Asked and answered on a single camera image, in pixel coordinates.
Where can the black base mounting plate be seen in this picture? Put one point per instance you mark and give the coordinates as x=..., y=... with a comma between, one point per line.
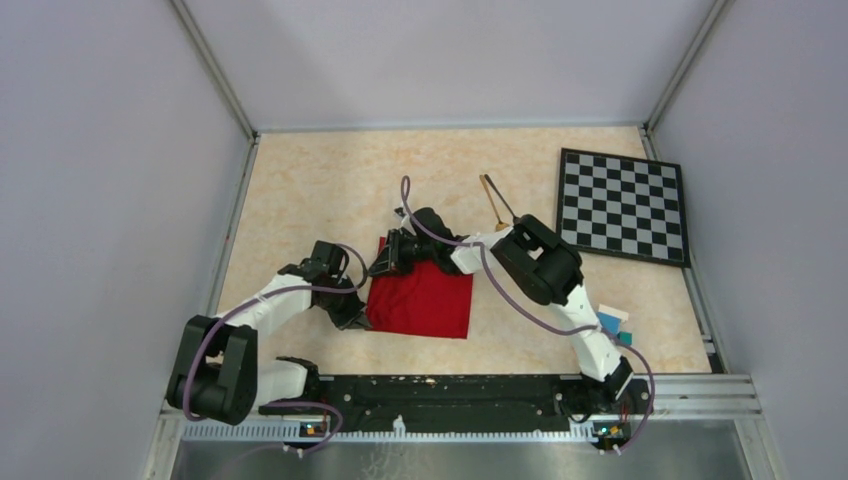
x=463, y=403

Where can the dark metal fork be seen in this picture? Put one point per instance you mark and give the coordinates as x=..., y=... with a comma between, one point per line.
x=494, y=189

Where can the blue block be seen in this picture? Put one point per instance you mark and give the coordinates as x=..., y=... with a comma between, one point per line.
x=610, y=323

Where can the gold spoon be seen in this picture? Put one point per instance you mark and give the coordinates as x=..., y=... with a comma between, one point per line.
x=500, y=223

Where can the aluminium frame rail front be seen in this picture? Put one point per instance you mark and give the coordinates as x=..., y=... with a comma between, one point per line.
x=672, y=397

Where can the teal block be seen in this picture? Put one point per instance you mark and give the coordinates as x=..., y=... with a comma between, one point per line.
x=625, y=337

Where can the black and white chessboard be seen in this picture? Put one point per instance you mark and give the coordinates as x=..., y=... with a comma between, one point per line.
x=623, y=207

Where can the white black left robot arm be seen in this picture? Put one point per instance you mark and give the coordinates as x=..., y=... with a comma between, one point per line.
x=216, y=374

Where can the red cloth napkin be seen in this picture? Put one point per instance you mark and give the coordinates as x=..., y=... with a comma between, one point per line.
x=426, y=303

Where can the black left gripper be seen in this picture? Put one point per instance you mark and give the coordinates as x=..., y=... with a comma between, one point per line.
x=353, y=317

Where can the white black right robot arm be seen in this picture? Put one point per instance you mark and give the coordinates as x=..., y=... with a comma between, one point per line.
x=545, y=268

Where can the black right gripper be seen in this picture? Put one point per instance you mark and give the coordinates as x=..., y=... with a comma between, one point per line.
x=392, y=261

